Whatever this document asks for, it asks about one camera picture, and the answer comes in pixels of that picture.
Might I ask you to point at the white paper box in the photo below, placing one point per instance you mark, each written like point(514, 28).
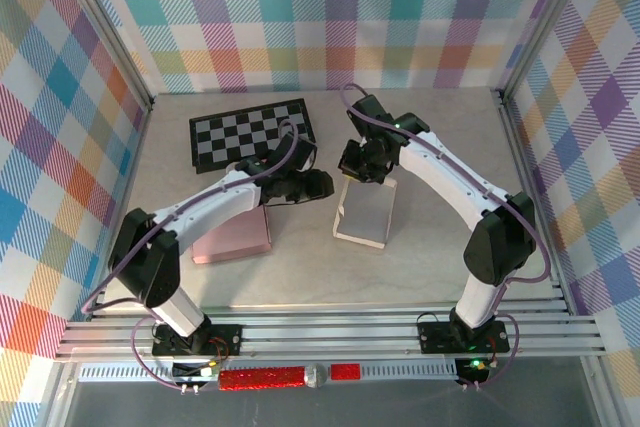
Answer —
point(365, 217)

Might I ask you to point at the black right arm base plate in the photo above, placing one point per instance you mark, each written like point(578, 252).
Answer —
point(435, 337)

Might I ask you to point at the aluminium side rail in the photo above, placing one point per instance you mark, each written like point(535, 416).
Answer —
point(520, 157)

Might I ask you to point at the red glitter patch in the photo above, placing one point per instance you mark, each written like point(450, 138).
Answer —
point(346, 371)

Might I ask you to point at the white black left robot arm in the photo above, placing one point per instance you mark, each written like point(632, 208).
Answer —
point(150, 257)

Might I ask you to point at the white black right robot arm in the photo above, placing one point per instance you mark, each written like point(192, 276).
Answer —
point(500, 242)

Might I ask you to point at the black white checkerboard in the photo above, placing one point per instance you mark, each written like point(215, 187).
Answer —
point(235, 132)

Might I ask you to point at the red glitter microphone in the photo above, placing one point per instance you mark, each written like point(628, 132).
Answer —
point(260, 378)

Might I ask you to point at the aluminium frame rail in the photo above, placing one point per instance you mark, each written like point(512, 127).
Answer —
point(325, 334)

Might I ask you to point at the aluminium corner post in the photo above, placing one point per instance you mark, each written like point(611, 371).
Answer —
point(100, 27)
point(545, 22)

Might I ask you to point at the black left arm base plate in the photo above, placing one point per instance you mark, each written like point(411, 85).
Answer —
point(225, 339)

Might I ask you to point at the pink paper box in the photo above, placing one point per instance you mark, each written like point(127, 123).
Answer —
point(235, 237)

